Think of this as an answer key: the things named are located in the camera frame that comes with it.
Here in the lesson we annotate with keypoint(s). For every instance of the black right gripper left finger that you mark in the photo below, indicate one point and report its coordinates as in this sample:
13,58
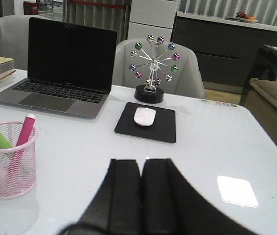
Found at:
115,208

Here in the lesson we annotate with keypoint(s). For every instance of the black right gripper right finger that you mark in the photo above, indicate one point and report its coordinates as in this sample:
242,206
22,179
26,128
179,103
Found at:
172,206

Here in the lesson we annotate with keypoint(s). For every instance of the pink marker pen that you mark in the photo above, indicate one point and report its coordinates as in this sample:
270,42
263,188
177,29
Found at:
22,139

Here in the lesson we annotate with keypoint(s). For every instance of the pink mesh pen holder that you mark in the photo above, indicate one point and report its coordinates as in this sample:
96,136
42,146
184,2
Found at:
25,177

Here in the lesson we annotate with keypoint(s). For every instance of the black mouse pad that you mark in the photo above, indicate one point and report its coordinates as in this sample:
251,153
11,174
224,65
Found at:
163,128

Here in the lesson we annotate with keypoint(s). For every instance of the white computer mouse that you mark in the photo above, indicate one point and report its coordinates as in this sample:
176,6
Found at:
144,116

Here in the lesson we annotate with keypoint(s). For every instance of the ferris wheel desk ornament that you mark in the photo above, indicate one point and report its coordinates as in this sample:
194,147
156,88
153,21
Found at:
149,92

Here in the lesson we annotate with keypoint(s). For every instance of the right grey chair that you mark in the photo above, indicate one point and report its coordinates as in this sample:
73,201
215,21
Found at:
180,77

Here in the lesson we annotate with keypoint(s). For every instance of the grey chair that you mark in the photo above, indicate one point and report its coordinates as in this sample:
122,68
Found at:
180,77
14,38

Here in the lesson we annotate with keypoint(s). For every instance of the grey laptop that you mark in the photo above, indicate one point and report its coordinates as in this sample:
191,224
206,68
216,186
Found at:
70,69

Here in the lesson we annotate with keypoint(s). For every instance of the white cabinet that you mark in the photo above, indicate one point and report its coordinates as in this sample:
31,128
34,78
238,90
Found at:
152,17

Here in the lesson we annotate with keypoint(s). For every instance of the fruit bowl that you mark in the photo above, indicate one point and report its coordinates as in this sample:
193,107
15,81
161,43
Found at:
244,17

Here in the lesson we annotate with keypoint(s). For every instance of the left grey chair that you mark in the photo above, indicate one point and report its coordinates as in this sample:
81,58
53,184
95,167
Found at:
14,38

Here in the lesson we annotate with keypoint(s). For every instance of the red barrel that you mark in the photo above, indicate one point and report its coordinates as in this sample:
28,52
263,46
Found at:
30,7

